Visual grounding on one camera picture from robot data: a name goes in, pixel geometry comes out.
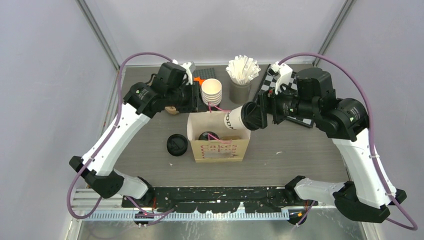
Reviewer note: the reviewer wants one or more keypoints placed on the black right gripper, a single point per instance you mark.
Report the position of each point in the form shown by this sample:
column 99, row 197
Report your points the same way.
column 268, row 102

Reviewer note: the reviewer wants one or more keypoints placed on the brown pulp cup carrier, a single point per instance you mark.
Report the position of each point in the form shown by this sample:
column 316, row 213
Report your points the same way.
column 171, row 110

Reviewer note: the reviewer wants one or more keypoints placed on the stack of paper cups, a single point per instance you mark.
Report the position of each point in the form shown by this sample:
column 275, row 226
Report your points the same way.
column 211, row 92

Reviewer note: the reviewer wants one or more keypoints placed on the small dark mat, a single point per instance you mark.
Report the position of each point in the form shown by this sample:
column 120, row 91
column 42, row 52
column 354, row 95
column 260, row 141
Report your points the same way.
column 204, row 74

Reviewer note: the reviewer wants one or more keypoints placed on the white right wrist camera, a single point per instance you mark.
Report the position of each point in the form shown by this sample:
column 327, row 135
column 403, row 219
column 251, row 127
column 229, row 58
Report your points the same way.
column 282, row 73

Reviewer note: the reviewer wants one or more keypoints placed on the orange curved toy piece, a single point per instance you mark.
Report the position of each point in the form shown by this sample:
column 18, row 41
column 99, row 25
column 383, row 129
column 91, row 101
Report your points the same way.
column 198, row 79

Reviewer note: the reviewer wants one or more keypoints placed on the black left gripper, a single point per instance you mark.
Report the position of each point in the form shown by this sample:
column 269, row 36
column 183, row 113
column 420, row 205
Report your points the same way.
column 196, row 104

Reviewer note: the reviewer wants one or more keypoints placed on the single brown pulp carrier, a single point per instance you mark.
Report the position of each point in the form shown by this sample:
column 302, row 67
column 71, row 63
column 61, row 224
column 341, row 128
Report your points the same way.
column 231, row 138

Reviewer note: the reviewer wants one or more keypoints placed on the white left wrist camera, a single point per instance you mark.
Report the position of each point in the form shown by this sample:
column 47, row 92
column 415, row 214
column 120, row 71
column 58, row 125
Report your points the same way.
column 183, row 73

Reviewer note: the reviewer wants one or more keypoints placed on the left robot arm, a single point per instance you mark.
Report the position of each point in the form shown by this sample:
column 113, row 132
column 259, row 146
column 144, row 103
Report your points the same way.
column 97, row 165

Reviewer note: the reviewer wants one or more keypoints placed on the stack of black cup lids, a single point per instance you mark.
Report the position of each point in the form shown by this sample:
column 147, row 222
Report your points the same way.
column 177, row 145

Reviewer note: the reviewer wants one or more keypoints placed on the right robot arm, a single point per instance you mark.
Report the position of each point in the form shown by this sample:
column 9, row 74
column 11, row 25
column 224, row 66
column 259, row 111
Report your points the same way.
column 345, row 121

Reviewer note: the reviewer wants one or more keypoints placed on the white paper-wrapped straws bundle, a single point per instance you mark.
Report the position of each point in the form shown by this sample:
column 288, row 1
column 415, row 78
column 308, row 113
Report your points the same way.
column 242, row 69

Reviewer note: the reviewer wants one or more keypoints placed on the yellow pink paper bag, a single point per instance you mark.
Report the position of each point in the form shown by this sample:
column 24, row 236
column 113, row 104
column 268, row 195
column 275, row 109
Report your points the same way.
column 216, row 151

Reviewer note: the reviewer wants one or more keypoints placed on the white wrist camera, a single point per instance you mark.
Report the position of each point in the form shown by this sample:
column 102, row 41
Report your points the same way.
column 183, row 73
column 282, row 73

